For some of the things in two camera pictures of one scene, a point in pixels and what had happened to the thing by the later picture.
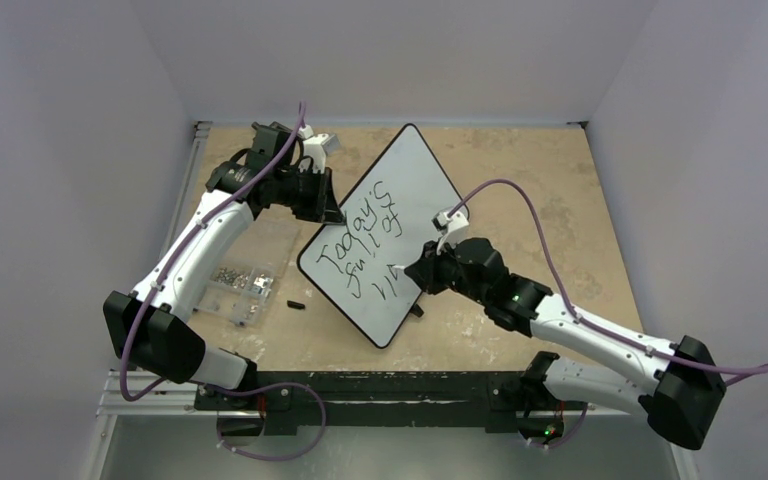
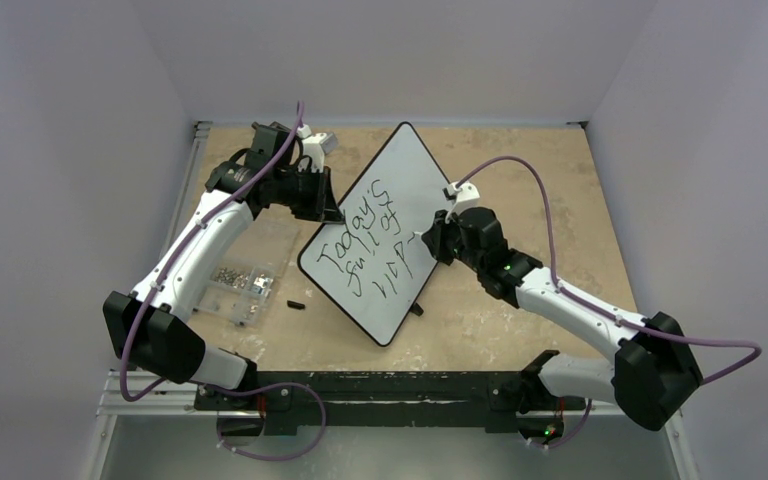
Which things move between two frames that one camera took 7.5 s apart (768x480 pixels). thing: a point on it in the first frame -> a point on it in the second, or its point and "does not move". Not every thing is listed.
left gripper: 323,207 does not move
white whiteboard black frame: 390,216 does not move
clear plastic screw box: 241,286 does not move
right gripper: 433,269 -> 442,237
